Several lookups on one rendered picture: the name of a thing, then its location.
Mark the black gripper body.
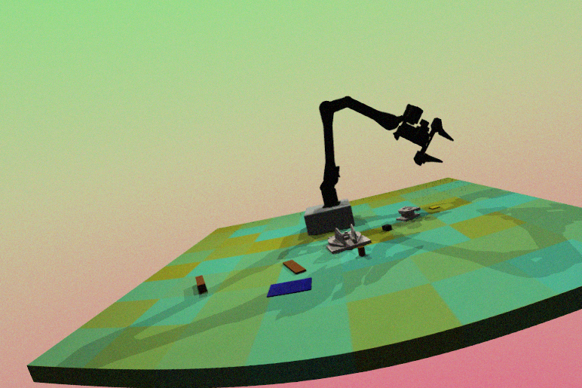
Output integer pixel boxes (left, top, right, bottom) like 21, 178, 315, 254
409, 118, 442, 165

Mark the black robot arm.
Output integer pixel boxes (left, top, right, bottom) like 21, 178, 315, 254
319, 96, 430, 209

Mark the blue rectangular plate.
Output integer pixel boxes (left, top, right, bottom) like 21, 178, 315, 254
267, 278, 312, 298

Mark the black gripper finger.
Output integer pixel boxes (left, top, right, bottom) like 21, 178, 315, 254
438, 123, 454, 142
421, 153, 442, 163

